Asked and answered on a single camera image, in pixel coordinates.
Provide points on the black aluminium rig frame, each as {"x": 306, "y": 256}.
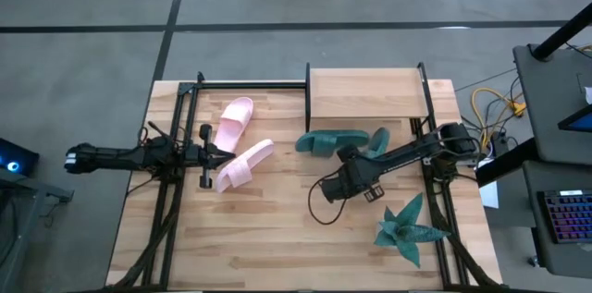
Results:
{"x": 250, "y": 85}
{"x": 440, "y": 247}

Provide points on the wooden shelf with black posts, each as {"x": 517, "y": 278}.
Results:
{"x": 365, "y": 94}

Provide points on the black computer with blue light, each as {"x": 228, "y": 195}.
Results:
{"x": 14, "y": 163}

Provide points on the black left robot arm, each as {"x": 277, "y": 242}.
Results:
{"x": 115, "y": 156}

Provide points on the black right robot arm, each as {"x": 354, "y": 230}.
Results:
{"x": 416, "y": 147}

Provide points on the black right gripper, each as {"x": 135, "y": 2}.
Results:
{"x": 361, "y": 175}

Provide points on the green slide sandal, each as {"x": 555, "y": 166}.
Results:
{"x": 324, "y": 140}
{"x": 380, "y": 138}

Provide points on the backlit rainbow keyboard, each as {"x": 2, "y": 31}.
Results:
{"x": 569, "y": 216}

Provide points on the black round pole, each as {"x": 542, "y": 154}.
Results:
{"x": 562, "y": 32}

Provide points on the pink slide sandal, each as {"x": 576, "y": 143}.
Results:
{"x": 236, "y": 117}
{"x": 245, "y": 163}

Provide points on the black screen with blue display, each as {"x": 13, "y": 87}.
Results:
{"x": 580, "y": 122}

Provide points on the white paper sheet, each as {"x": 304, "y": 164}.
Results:
{"x": 489, "y": 193}

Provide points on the black power adapter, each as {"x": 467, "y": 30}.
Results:
{"x": 499, "y": 142}

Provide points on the grey desk surface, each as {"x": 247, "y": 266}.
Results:
{"x": 550, "y": 99}
{"x": 536, "y": 237}

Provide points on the green artificial succulent plant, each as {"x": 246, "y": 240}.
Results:
{"x": 402, "y": 233}

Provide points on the black desk beam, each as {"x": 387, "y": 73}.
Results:
{"x": 509, "y": 163}

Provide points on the grey metal cart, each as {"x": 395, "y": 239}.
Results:
{"x": 41, "y": 191}

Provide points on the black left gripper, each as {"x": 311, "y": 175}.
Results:
{"x": 205, "y": 159}

